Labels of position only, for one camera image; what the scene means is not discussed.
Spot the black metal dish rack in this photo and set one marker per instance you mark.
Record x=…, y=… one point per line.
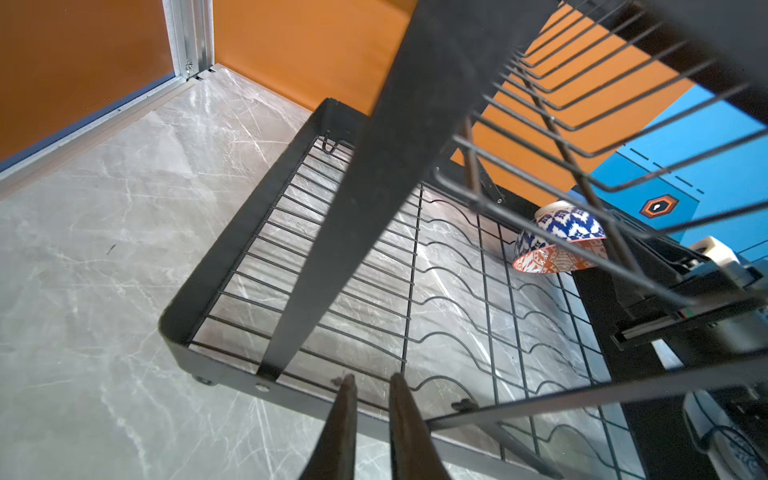
x=458, y=234

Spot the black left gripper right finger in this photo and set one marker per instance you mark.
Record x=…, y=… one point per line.
x=412, y=452

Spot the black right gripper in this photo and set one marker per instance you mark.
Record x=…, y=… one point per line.
x=678, y=300

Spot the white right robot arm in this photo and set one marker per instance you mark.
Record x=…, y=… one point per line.
x=727, y=424

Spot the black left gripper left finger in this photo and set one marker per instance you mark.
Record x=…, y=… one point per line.
x=334, y=454

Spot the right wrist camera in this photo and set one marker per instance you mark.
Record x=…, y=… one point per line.
x=717, y=252

